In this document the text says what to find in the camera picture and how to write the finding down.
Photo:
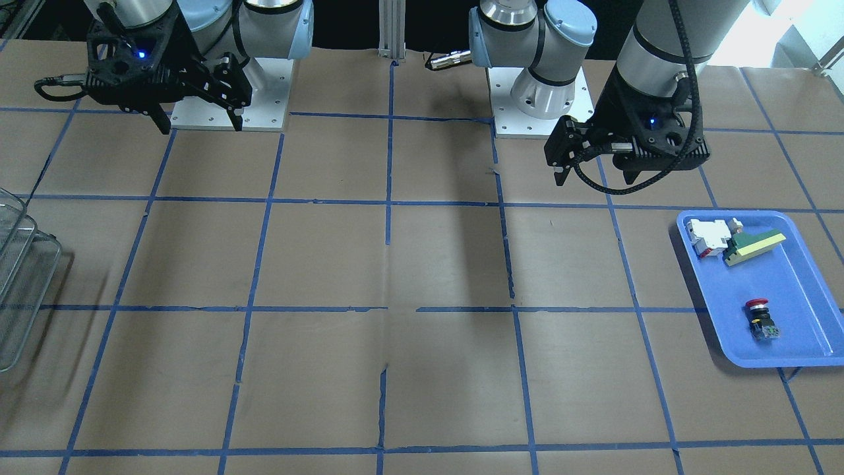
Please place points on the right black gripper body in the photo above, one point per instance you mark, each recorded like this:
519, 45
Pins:
186, 54

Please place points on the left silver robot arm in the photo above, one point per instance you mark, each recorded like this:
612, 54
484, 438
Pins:
550, 44

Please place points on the silver cable connector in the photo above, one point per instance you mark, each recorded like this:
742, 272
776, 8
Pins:
453, 59

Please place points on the white circuit breaker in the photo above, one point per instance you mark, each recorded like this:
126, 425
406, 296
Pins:
708, 237

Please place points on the wire mesh basket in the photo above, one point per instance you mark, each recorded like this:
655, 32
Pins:
29, 258

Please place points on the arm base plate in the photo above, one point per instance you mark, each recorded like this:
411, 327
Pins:
513, 123
271, 79

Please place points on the green yellow terminal block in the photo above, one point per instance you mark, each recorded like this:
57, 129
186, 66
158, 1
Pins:
742, 246

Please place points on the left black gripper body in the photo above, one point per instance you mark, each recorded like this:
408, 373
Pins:
610, 112

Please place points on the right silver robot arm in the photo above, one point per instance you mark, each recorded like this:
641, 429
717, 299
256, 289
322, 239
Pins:
248, 29

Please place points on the red emergency stop button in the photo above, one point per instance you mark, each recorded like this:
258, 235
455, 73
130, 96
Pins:
762, 326

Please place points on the blue plastic tray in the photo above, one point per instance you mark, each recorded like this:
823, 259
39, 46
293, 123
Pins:
799, 300

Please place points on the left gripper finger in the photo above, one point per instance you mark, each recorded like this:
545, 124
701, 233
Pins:
630, 176
561, 174

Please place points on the aluminium frame post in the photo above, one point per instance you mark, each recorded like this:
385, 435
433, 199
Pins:
391, 20

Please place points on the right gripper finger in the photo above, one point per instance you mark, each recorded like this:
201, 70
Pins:
160, 118
235, 116

